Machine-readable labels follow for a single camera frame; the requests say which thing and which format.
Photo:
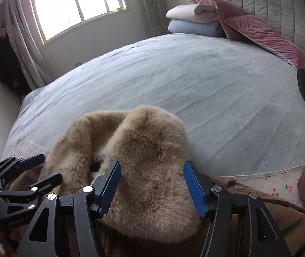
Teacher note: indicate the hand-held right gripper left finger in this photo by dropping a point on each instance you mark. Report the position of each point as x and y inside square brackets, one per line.
[111, 186]

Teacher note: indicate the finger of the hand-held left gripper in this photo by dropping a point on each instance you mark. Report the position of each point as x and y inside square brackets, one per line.
[48, 179]
[31, 160]

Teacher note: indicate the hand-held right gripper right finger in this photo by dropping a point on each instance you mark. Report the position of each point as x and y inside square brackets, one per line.
[193, 188]

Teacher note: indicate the brown coat with fur collar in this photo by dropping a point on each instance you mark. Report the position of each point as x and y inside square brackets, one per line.
[147, 166]

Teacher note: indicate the dark hanging clothes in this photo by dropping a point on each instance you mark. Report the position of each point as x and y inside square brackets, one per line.
[10, 67]

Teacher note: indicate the cherry print mat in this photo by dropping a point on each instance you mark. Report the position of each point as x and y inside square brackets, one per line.
[275, 184]

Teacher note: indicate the bed with grey-blue sheet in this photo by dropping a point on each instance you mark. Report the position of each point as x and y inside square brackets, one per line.
[181, 85]

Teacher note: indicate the grey curtain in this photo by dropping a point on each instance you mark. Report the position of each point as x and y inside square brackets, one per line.
[152, 5]
[23, 45]

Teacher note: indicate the folded light blue blanket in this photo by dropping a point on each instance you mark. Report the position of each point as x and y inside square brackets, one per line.
[192, 28]

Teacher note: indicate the window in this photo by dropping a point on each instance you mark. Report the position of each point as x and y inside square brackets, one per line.
[77, 5]

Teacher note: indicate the pink velvet pillow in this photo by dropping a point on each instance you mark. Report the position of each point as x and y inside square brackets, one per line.
[265, 37]
[222, 9]

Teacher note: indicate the folded pink blanket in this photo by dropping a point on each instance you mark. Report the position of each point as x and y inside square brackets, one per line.
[184, 13]

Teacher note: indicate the grey quilted headboard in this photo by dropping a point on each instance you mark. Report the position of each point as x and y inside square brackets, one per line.
[281, 8]

